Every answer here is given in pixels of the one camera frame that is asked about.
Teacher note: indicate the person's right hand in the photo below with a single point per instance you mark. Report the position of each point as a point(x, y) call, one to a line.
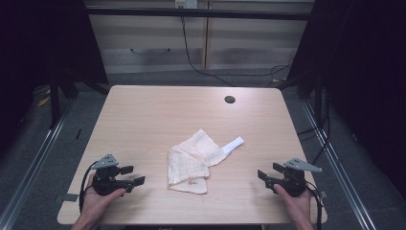
point(297, 206)

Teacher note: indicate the person's left hand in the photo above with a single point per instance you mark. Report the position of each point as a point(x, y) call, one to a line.
point(94, 204)

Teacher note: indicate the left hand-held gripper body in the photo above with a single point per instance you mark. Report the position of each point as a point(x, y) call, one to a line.
point(107, 183)

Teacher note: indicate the black horizontal frame bar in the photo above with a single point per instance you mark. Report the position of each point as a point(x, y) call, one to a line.
point(198, 13)

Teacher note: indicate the yellow floor tape piece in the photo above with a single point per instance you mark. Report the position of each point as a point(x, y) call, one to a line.
point(43, 101)

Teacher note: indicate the cream muslin cloth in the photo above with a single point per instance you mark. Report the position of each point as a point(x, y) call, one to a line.
point(191, 163)

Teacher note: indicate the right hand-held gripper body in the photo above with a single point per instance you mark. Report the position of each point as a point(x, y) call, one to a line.
point(293, 183)

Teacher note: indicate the black stand leg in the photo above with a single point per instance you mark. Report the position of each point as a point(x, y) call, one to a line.
point(55, 102)

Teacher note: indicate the grey tape strip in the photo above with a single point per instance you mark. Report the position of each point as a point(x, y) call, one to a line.
point(70, 197)

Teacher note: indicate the metal floor rail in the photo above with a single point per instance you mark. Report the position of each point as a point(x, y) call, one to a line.
point(344, 179)
point(28, 172)

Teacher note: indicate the white wall power outlet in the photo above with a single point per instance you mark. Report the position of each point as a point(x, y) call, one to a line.
point(186, 3)

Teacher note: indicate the black curtain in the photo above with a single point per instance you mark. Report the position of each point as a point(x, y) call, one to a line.
point(360, 80)
point(38, 48)

